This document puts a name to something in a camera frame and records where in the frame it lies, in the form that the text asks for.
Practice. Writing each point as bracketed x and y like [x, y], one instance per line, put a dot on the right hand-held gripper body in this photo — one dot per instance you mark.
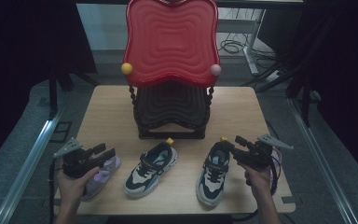
[256, 154]

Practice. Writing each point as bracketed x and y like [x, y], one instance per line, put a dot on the white power strip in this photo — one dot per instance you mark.
[273, 76]

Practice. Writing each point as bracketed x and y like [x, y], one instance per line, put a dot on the person's left hand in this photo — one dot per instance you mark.
[71, 186]

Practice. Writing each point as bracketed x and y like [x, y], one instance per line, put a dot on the red and black shoe rack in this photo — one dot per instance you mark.
[171, 46]

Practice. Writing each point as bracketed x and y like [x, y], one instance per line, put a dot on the person's right hand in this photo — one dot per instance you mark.
[259, 179]

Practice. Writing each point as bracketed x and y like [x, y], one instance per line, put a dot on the metal floor rail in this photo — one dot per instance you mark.
[28, 168]
[321, 161]

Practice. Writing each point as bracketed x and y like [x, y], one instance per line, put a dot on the navy and white sneaker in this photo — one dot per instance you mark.
[149, 172]
[213, 180]

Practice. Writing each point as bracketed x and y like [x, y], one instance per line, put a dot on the dark curtain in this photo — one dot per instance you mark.
[345, 77]
[21, 62]

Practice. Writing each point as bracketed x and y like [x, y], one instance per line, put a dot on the black metal stand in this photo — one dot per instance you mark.
[53, 93]
[306, 102]

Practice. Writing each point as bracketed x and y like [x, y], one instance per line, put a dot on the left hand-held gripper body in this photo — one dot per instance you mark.
[77, 163]

